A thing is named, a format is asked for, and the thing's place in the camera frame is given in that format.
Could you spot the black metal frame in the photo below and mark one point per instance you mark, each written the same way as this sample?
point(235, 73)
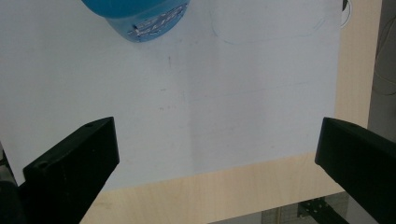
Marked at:
point(317, 210)

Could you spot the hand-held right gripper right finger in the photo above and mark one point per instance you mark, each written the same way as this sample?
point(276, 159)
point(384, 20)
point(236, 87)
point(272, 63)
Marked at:
point(361, 158)

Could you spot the white paper mat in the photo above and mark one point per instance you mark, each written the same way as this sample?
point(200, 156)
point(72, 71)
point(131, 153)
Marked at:
point(193, 93)

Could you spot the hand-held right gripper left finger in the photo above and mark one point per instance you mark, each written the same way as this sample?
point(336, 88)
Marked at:
point(68, 168)

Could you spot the blue plastic bottle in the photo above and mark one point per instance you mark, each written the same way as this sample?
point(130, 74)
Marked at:
point(141, 17)

